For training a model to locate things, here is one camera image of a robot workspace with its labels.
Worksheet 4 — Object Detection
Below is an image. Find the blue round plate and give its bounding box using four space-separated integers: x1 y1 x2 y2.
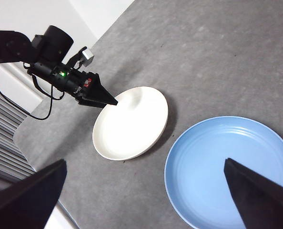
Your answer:
164 115 283 229

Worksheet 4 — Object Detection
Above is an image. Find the white round plate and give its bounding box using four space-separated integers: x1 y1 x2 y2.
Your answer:
92 86 169 161

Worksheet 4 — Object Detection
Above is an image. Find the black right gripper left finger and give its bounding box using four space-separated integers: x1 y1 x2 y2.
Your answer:
0 159 68 229

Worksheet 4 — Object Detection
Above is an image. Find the pale grey left wrist camera box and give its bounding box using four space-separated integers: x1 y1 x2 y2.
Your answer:
80 47 95 67

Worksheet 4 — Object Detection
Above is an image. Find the grey ribbed grille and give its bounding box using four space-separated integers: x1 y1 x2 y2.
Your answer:
0 85 38 182

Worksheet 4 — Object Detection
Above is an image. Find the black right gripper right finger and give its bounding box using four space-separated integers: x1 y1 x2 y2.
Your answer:
223 157 283 229

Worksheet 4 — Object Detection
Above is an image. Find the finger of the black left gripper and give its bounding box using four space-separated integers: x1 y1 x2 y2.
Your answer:
77 95 109 110
86 73 119 106

